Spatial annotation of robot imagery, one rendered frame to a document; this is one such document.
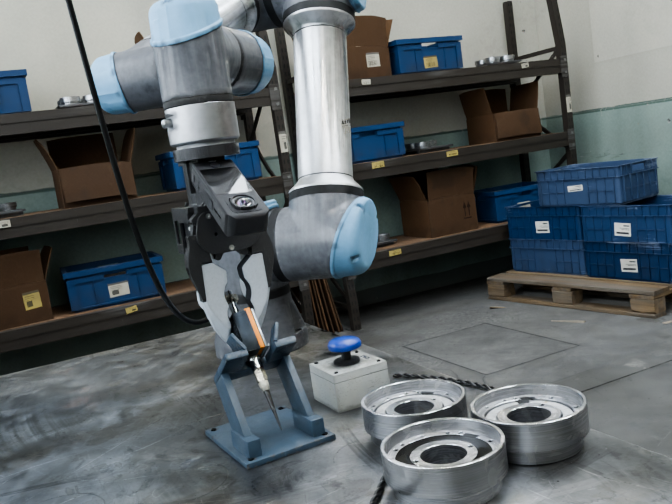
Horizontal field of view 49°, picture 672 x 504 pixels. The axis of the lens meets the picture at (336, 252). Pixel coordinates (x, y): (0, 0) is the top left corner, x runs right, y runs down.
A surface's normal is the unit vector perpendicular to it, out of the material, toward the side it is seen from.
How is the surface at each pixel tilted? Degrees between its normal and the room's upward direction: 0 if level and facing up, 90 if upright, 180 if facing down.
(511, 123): 84
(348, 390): 90
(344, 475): 0
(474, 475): 90
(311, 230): 73
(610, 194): 90
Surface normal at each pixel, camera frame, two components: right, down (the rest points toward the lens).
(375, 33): 0.55, 0.10
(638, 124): -0.89, 0.18
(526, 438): -0.28, 0.17
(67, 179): 0.34, -0.06
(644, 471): -0.14, -0.98
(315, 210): -0.26, -0.14
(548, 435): 0.06, 0.13
